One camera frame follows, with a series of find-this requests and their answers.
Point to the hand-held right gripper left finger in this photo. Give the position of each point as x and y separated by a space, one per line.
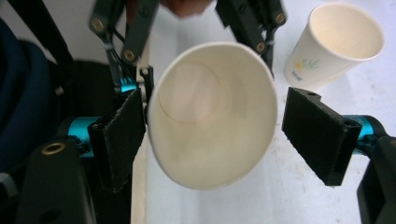
121 140

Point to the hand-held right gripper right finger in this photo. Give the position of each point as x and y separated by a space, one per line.
319 137

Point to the white floral print paper cup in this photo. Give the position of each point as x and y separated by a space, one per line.
342 34

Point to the black diagonal bar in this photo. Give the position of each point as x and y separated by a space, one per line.
43 34

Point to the dark blue clothing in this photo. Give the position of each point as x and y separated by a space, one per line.
21 102

